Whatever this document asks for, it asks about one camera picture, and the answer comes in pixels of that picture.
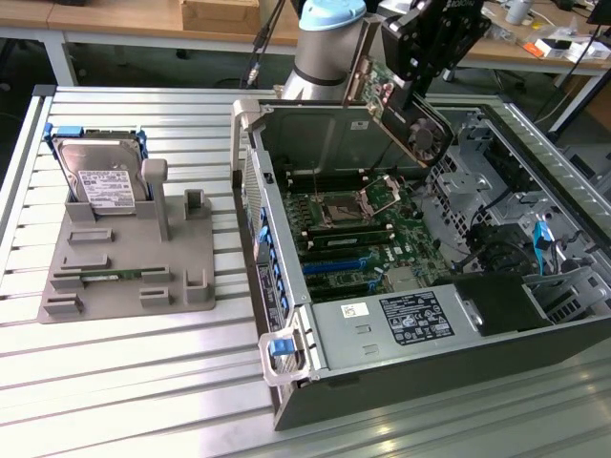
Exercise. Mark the grey disk bay bracket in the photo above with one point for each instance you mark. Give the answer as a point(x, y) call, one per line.
point(558, 300)

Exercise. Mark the black expansion slot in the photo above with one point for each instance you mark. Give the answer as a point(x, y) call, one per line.
point(334, 255)
point(339, 287)

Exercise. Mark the wooden desk white frame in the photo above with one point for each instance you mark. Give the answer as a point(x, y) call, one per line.
point(501, 55)
point(119, 19)

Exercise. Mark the silver metal disk bay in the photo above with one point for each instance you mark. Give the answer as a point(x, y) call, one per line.
point(463, 200)

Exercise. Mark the black RAM slot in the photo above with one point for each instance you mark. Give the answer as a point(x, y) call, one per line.
point(334, 177)
point(334, 182)
point(334, 187)
point(334, 172)

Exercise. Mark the white flat box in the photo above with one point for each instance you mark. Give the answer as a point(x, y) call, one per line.
point(587, 52)

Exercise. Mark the silver socket cover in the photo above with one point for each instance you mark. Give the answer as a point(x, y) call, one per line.
point(396, 191)

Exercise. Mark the green RAM stick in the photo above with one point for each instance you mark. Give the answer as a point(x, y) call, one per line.
point(114, 275)
point(353, 241)

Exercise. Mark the silver hard disk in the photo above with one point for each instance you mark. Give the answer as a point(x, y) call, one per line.
point(95, 162)

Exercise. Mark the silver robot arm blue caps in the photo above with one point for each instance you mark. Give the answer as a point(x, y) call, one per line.
point(324, 57)

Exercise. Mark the brown cardboard box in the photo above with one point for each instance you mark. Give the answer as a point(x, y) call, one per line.
point(219, 16)

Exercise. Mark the CPU socket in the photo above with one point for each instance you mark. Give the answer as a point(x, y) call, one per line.
point(341, 210)

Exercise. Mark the blue release latch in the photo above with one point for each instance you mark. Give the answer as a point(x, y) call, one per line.
point(279, 346)

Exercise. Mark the blue disk caddy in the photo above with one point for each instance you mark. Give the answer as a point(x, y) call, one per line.
point(70, 130)

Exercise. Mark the open black PC case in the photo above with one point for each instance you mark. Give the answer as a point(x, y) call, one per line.
point(429, 381)

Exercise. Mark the silver finned heatsink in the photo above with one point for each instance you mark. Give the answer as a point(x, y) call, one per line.
point(405, 280)

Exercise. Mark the green motherboard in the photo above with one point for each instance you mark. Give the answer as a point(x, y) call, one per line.
point(410, 229)

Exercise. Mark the grey printed part rack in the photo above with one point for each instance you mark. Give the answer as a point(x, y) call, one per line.
point(124, 248)

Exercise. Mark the black graphics card with fan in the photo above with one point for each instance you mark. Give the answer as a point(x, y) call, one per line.
point(425, 133)

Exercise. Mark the small white orange box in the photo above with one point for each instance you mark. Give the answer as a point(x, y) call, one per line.
point(549, 47)

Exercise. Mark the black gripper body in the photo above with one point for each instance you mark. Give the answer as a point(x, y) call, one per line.
point(453, 19)

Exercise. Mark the white plastic bottle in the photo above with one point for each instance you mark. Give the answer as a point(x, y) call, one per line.
point(519, 12)

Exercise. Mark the blue expansion slot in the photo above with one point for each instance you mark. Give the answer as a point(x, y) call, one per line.
point(334, 266)

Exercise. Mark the grey power supply unit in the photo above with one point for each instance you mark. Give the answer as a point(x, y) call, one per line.
point(343, 343)

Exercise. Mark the black monitor stand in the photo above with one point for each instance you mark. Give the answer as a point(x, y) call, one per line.
point(599, 12)

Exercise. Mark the thin metal locking lever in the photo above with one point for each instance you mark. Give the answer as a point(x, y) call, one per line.
point(316, 183)

